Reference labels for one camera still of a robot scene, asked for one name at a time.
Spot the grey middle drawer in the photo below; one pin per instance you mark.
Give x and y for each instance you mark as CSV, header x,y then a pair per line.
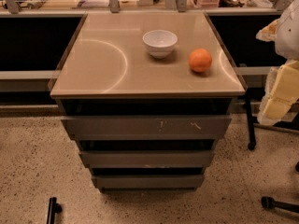
x,y
146,159

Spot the grey bottom drawer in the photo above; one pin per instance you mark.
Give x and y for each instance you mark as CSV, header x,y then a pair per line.
x,y
148,181

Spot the grey drawer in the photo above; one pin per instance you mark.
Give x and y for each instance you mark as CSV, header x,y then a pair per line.
x,y
146,159
148,181
181,127

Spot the black chair leg with caster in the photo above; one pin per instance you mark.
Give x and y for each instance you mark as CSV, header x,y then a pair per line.
x,y
252,138

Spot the orange fruit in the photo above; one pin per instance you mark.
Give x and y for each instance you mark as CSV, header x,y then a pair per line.
x,y
200,60

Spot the white bowl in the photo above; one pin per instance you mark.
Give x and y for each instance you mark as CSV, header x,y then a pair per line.
x,y
159,43

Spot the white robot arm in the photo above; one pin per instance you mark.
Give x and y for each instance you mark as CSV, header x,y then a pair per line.
x,y
287,39

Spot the grey top drawer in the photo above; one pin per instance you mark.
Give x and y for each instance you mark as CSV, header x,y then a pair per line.
x,y
181,127

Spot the black caster leg lower right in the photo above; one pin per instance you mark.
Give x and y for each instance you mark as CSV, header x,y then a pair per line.
x,y
270,203

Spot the grey drawer cabinet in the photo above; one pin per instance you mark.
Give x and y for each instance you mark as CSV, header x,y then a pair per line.
x,y
107,71

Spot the black caster leg lower left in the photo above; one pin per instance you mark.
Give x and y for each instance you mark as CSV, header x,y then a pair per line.
x,y
53,209

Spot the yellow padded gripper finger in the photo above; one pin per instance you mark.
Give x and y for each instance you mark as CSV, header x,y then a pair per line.
x,y
269,32
281,92

